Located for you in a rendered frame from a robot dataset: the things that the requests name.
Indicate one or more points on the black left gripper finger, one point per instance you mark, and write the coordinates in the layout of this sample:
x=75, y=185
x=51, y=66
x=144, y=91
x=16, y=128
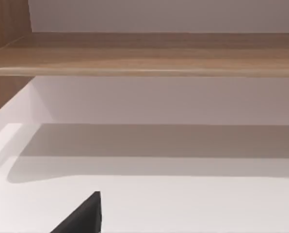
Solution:
x=86, y=216

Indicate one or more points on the wooden open shelf unit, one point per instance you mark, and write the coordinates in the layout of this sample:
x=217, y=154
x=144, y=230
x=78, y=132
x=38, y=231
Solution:
x=139, y=55

